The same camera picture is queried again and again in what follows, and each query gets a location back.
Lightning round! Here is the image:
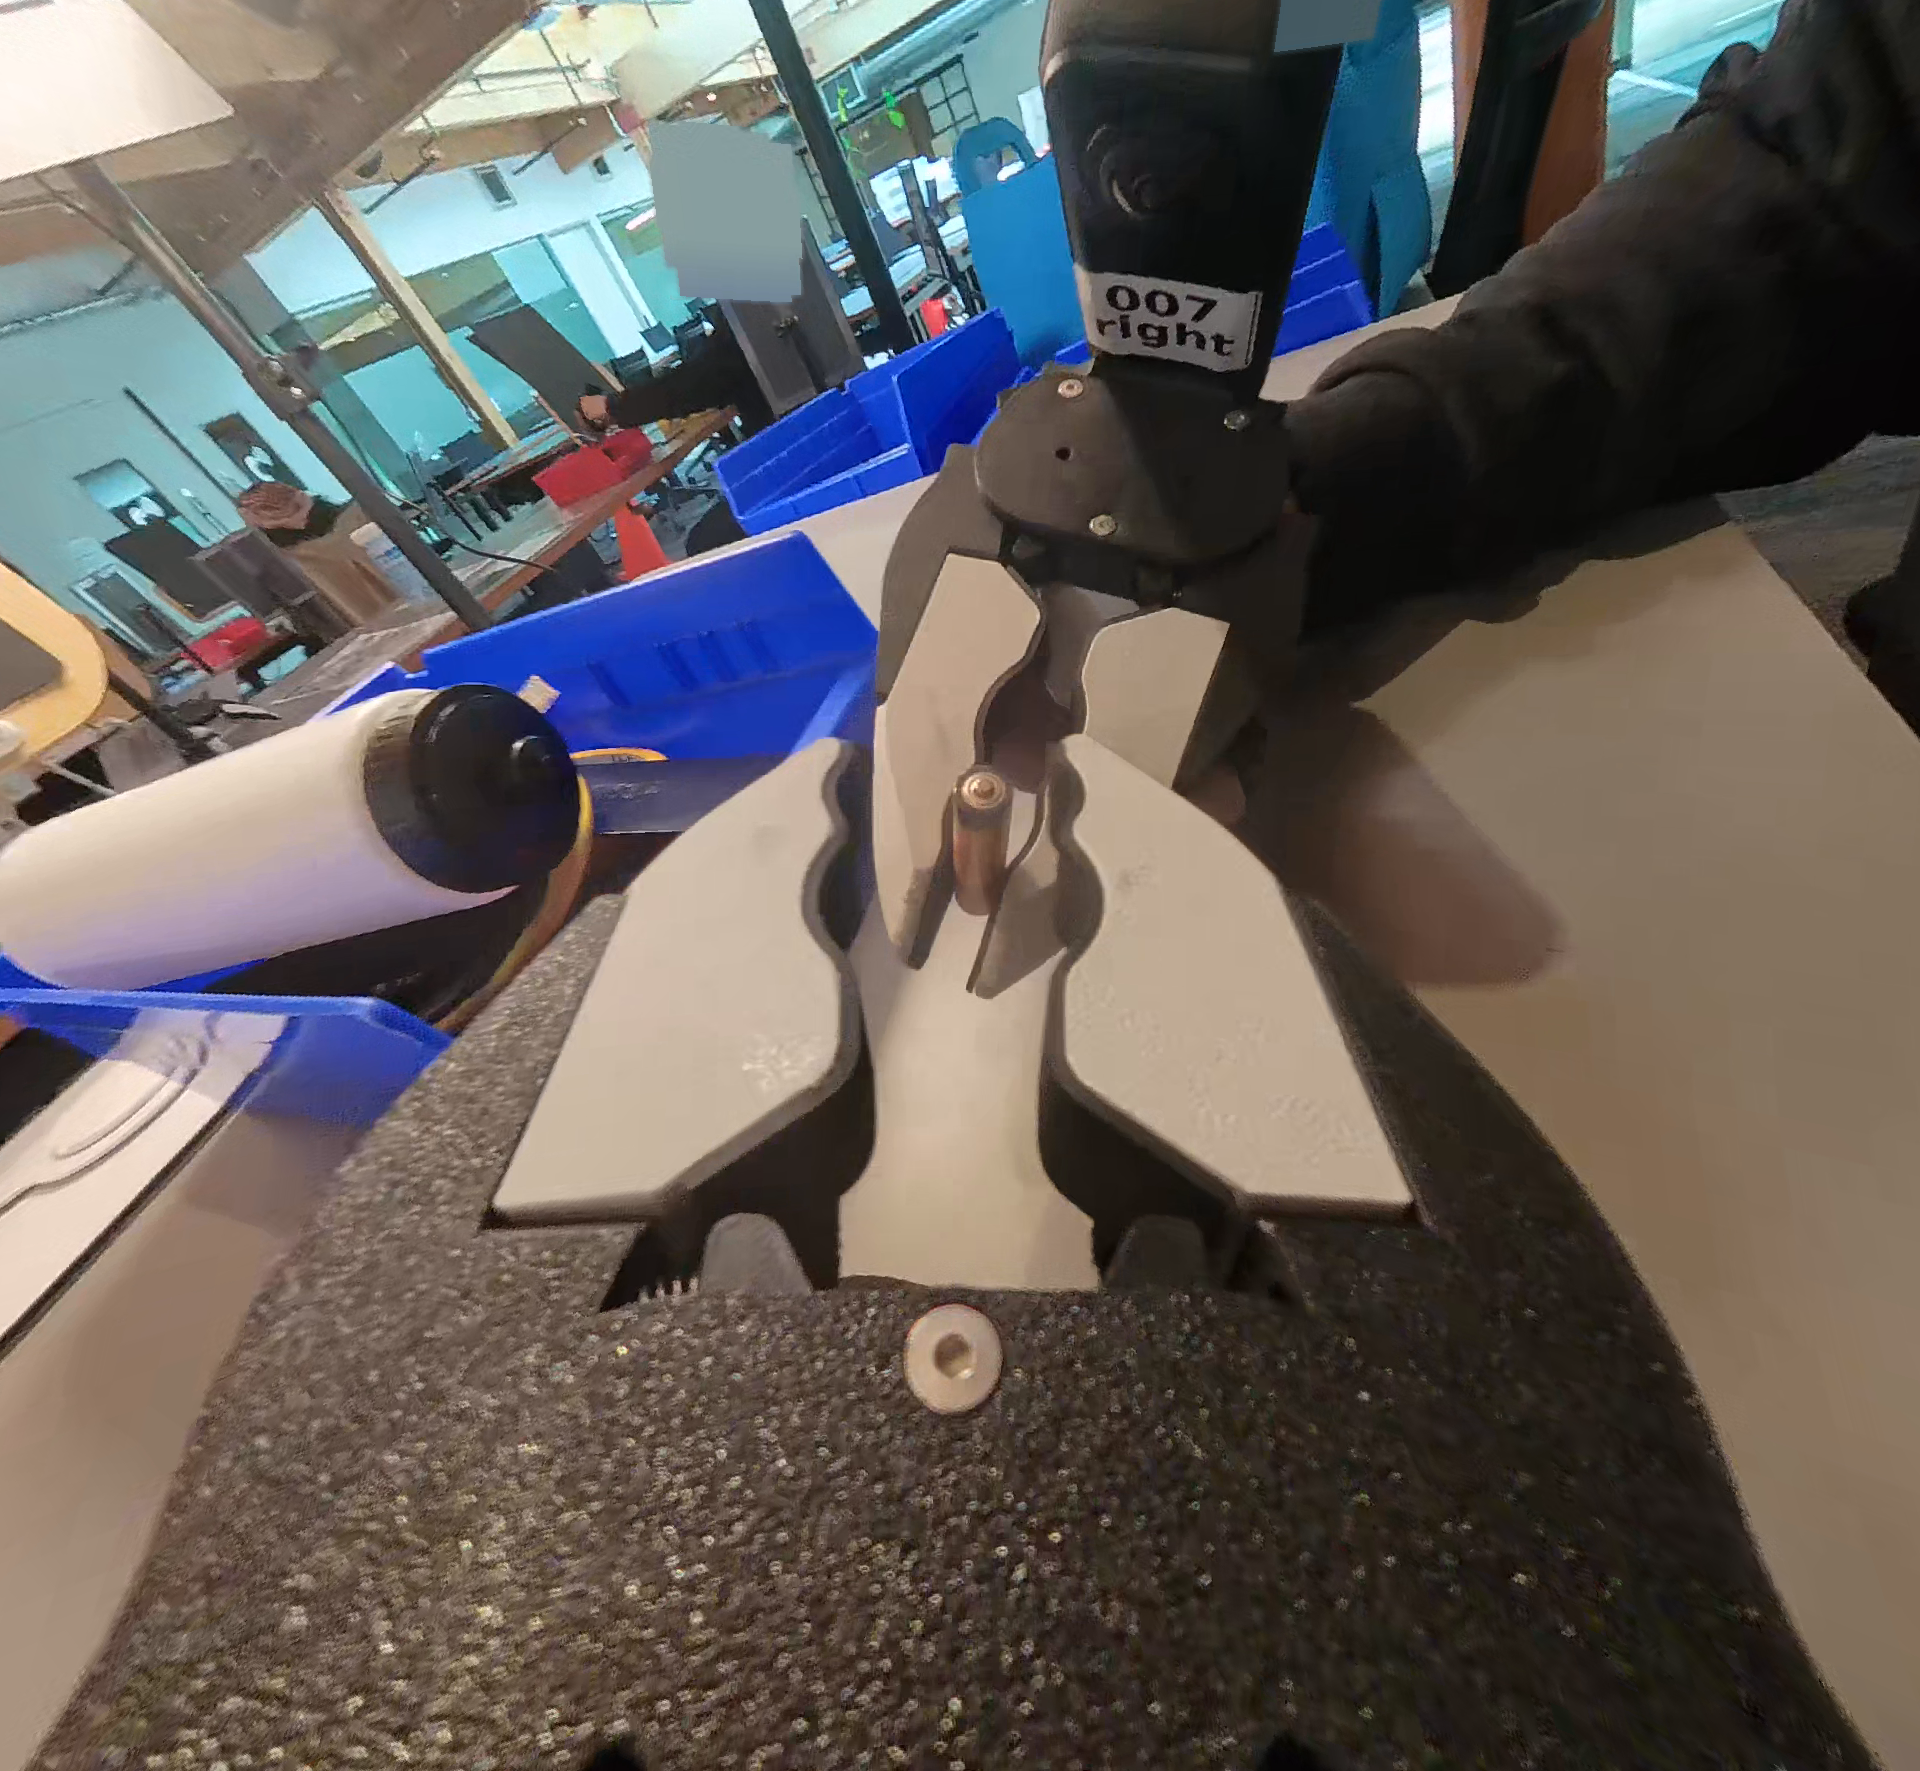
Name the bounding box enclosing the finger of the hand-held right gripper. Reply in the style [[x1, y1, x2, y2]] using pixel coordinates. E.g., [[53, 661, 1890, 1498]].
[[872, 550, 1046, 969], [966, 606, 1229, 1001]]

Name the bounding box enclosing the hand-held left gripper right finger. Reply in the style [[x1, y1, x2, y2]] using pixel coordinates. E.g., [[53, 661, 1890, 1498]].
[[1042, 732, 1416, 1286]]

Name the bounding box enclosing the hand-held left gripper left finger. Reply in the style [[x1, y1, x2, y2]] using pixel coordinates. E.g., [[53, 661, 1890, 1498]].
[[489, 737, 880, 1277]]

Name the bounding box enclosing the copper AA battery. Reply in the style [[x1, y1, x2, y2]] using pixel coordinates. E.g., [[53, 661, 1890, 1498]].
[[949, 769, 1010, 919]]

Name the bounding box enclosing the blue plastic bin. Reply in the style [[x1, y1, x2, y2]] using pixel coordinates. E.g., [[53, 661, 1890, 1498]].
[[1290, 223, 1372, 337], [716, 309, 1022, 541], [0, 533, 881, 1131]]

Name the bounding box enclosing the person's right forearm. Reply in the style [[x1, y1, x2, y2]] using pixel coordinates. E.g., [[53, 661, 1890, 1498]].
[[1281, 47, 1920, 650]]

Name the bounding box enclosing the yellow rimmed disc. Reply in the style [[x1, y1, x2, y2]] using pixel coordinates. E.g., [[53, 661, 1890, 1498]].
[[443, 742, 668, 1034]]

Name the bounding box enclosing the red plastic bin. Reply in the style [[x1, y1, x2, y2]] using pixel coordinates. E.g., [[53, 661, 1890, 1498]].
[[532, 428, 654, 506]]

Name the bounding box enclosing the wooden work table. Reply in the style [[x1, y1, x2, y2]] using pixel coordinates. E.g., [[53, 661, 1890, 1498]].
[[381, 413, 740, 604]]

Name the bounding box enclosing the white bottle with black cap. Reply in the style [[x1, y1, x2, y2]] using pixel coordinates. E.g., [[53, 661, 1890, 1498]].
[[0, 683, 584, 994]]

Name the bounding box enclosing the black flag board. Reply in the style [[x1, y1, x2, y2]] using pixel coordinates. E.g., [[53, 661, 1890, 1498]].
[[467, 304, 624, 415]]

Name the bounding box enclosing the white plastic tray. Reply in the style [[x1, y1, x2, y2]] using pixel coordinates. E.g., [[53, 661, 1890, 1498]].
[[0, 1036, 248, 1352]]

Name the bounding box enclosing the grey light stand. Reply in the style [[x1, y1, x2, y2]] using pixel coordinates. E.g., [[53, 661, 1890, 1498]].
[[67, 157, 498, 633]]

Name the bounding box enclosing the black panel with wooden rim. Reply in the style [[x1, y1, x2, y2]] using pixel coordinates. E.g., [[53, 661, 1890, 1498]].
[[0, 557, 118, 767]]

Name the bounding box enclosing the studio light panel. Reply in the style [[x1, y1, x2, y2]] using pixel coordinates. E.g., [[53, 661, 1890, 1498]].
[[0, 0, 334, 196]]

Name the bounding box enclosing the black hanging strap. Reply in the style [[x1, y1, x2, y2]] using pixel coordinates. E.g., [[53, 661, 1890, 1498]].
[[1433, 0, 1613, 297]]

